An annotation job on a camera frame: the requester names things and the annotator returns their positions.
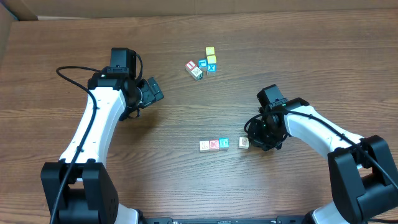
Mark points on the blue letter D block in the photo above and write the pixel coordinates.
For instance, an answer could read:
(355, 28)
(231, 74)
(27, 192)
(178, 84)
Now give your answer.
(223, 144)

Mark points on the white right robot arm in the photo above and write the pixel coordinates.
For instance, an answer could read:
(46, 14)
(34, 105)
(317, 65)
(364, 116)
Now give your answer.
(363, 174)

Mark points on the yellow block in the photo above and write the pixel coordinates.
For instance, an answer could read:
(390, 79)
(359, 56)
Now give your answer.
(211, 59)
(209, 51)

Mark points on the blue letter L block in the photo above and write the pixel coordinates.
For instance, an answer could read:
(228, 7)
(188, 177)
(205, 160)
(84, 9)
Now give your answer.
(202, 64)

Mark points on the blue letter X block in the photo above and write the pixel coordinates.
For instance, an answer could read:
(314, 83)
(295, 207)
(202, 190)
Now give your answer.
(211, 69)

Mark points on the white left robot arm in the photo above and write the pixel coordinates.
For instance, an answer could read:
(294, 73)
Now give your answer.
(77, 187)

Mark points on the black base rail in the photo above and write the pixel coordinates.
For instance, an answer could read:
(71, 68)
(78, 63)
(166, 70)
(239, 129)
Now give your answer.
(276, 220)

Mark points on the lower yellow block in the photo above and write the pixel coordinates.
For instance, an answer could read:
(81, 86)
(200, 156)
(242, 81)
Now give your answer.
(211, 59)

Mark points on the upper yellow block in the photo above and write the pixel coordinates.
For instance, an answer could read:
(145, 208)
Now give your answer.
(209, 51)

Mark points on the red letter I block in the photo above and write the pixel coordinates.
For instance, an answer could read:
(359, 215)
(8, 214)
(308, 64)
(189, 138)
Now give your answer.
(189, 66)

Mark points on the wooden patterned picture block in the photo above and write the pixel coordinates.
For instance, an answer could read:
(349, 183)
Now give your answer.
(196, 73)

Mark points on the red letter M block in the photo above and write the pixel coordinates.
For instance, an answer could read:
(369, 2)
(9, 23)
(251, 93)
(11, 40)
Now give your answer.
(214, 145)

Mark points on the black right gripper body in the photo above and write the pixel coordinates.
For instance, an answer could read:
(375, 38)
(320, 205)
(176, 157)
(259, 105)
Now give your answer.
(265, 134)

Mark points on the wooden block green side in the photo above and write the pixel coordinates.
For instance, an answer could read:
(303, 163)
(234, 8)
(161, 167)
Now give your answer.
(243, 143)

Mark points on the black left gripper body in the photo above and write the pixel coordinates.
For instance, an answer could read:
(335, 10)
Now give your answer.
(147, 96)

